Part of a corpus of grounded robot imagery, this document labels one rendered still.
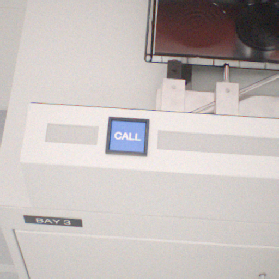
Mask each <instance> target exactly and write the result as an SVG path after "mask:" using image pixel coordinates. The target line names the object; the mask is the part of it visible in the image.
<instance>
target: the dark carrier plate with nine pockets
mask: <svg viewBox="0 0 279 279"><path fill-rule="evenodd" d="M154 54H167V55H177V56H187V57H205V58H223V59H242V60H260V61H261V62H279V0H157V18H156V36H155V53H154Z"/></svg>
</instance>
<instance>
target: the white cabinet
mask: <svg viewBox="0 0 279 279"><path fill-rule="evenodd" d="M0 225H1V228H2V232H3V234H4V238H5V240H6V242H7V245H8V248H9V251H10V254H11V257H12V259H13V261H14V264H15V268H16V271H17V274H18V276H19V278H20V279H279V224H270V223H253V222H235V221H217V220H200V219H182V218H172V217H155V216H137V215H128V214H110V213H93V212H83V211H65V210H57V209H39V208H22V207H4V206H0Z"/></svg>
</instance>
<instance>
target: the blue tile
mask: <svg viewBox="0 0 279 279"><path fill-rule="evenodd" d="M145 129H146V123H133V122H124V121H114V120H113V121H112V127H111V139H110V150H118V151H135V152H144V137H145Z"/></svg>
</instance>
